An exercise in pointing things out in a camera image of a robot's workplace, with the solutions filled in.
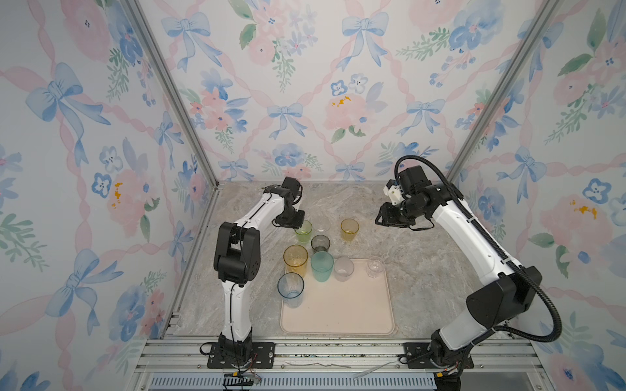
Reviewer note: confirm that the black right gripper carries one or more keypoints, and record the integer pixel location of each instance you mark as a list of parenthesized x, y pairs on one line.
[(387, 218)]

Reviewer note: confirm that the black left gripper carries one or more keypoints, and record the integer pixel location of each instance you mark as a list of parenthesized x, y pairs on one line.
[(301, 214)]

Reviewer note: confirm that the small green glass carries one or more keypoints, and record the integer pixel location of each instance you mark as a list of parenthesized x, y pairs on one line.
[(303, 233)]

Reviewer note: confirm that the tall yellow plastic glass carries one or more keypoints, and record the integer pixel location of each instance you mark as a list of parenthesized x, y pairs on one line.
[(295, 258)]

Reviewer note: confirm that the small smoky grey glass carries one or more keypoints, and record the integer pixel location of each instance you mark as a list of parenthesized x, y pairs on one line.
[(320, 243)]

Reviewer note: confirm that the teal textured plastic glass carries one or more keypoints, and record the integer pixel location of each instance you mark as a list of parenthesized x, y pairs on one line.
[(322, 265)]

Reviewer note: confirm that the small amber glass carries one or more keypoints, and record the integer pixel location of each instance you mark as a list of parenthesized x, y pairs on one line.
[(350, 228)]

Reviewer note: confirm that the clear faceted small glass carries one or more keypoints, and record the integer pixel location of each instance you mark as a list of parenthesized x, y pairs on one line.
[(375, 267)]

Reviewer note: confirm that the tall blue plastic glass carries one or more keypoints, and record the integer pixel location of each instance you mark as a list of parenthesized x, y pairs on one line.
[(291, 288)]

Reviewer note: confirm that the frosted clear glass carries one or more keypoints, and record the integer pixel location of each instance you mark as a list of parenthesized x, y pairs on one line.
[(343, 269)]

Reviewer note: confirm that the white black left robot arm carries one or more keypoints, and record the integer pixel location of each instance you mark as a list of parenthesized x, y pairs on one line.
[(238, 260)]

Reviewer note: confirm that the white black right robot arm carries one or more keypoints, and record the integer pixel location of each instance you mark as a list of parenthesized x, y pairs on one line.
[(503, 295)]

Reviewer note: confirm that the beige rectangular tray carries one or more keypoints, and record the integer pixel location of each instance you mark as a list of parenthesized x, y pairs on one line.
[(361, 306)]

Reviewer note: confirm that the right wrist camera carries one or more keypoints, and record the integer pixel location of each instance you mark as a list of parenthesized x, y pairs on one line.
[(410, 182)]

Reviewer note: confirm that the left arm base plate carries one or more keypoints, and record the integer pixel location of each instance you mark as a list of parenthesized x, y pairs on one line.
[(257, 355)]

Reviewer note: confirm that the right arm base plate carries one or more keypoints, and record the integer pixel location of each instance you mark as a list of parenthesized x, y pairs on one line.
[(420, 354)]

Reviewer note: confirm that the aluminium frame rail front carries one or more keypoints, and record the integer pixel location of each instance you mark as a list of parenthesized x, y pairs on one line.
[(181, 363)]

